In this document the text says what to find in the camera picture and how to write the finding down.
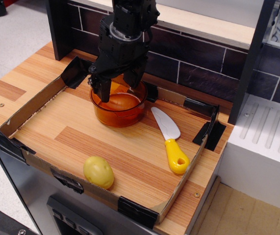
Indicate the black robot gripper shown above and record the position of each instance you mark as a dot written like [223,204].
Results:
[122,51]

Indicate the orange toy carrot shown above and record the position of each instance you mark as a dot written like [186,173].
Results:
[120,102]

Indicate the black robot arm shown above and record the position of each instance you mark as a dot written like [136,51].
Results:
[144,11]

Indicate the transparent orange plastic pot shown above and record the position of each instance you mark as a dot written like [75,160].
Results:
[126,117]

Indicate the cardboard fence with black tape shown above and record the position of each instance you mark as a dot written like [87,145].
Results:
[57,131]

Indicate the yellow toy potato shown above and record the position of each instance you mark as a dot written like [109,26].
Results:
[98,171]

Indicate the light wooden shelf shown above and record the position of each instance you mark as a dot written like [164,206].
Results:
[216,30]

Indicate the grey oven front panel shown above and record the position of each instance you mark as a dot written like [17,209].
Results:
[69,222]

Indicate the white toy sink drainer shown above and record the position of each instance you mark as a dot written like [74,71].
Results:
[251,159]

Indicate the dark vertical post left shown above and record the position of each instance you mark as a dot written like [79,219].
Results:
[60,27]

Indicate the dark vertical post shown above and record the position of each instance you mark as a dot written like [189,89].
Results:
[60,27]
[251,59]

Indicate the toy knife yellow handle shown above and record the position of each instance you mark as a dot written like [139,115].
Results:
[177,159]

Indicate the dark vertical post right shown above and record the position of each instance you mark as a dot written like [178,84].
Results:
[251,59]

